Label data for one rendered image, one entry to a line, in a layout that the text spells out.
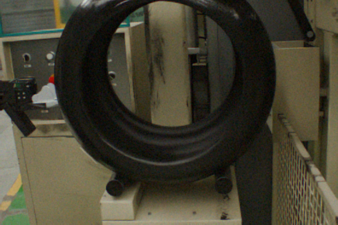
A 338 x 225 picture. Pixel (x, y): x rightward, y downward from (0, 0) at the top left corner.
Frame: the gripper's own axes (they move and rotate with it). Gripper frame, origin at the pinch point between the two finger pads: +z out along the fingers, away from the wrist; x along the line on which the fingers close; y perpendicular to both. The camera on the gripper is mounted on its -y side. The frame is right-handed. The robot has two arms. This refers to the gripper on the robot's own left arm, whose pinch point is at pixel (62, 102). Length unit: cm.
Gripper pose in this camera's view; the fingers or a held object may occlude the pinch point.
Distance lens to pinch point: 115.3
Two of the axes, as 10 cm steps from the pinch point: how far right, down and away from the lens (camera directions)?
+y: -0.7, -9.7, -2.3
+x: 0.9, -2.4, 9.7
